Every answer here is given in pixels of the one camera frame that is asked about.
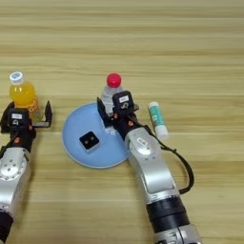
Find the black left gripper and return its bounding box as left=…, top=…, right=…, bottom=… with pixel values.
left=0, top=100, right=53, bottom=153

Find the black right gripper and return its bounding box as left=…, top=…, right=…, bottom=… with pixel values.
left=96, top=97, right=144, bottom=139

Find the clear red-capped water bottle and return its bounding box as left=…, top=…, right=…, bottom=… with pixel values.
left=100, top=72, right=125, bottom=116

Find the orange juice bottle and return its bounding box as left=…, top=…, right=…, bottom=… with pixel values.
left=9, top=71, right=44, bottom=123

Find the green and white glue stick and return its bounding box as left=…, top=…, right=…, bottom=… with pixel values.
left=148, top=101, right=170, bottom=141

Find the left gripper labelled black box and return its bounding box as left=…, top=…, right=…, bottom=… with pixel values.
left=7, top=108, right=31, bottom=129

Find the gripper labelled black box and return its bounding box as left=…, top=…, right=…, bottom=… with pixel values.
left=7, top=108, right=31, bottom=129
left=112, top=90, right=135, bottom=112

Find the right gripper labelled black box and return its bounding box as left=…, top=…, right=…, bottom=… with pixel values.
left=112, top=90, right=135, bottom=112

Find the small black square block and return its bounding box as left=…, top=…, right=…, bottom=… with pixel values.
left=78, top=131, right=100, bottom=153

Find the blue round plate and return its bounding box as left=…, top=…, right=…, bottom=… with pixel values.
left=61, top=101, right=132, bottom=170

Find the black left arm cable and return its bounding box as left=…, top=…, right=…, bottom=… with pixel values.
left=0, top=141, right=13, bottom=158

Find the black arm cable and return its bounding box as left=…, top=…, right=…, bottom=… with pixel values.
left=142, top=125, right=195, bottom=195
left=0, top=141, right=13, bottom=158

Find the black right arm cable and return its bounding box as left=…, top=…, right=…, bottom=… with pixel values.
left=142, top=125, right=195, bottom=195

